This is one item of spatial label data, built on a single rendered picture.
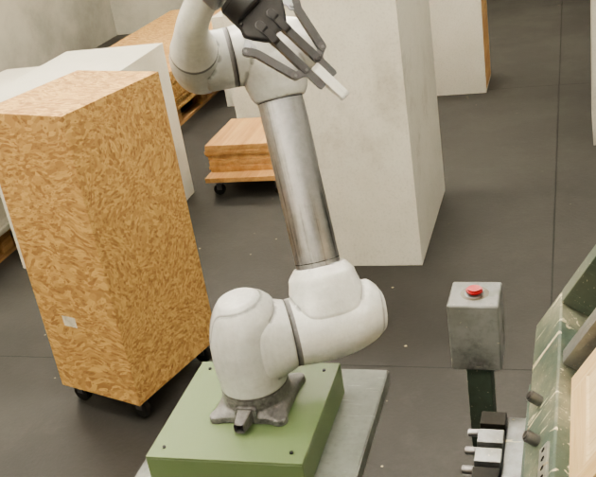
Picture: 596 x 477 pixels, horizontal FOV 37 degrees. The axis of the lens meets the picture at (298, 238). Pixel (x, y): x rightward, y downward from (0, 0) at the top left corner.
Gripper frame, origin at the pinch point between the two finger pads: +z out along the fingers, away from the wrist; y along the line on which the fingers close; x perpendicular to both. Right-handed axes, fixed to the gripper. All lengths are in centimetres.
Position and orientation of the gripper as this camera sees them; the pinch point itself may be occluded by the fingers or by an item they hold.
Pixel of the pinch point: (329, 81)
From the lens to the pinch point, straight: 143.8
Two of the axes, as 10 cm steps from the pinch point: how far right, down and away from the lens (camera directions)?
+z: 7.3, 6.8, 0.8
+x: -0.5, -0.6, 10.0
